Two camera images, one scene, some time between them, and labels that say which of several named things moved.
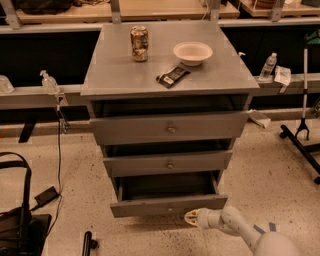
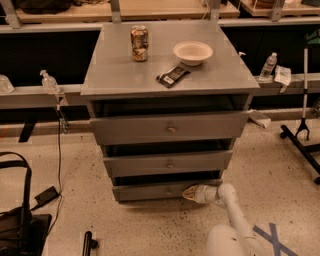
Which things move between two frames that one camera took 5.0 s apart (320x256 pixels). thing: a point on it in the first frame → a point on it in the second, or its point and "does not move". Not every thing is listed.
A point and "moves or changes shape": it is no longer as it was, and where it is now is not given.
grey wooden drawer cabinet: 167,103 does not move
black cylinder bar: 89,244 does not move
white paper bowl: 192,53 does not move
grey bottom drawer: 166,194 moves or changes shape
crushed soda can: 139,43 does not move
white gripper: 204,218 → 204,194
